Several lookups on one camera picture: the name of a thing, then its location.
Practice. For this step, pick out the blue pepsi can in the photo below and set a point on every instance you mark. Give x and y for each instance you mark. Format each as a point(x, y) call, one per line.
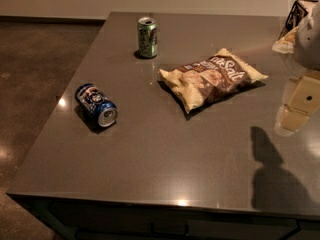
point(96, 104)

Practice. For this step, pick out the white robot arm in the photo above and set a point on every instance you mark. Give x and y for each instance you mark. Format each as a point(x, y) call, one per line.
point(299, 47)

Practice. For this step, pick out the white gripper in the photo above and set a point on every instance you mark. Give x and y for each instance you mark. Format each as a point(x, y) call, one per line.
point(309, 41)

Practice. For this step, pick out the white snack bag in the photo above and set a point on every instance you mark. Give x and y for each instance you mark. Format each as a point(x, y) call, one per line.
point(285, 45)

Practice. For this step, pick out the black wire basket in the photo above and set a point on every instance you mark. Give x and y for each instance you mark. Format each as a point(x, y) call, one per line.
point(301, 9)

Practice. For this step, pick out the green soda can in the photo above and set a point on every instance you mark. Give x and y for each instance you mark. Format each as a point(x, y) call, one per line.
point(147, 37)

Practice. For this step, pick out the brown chips bag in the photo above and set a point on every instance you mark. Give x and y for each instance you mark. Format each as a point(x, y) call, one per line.
point(210, 80)

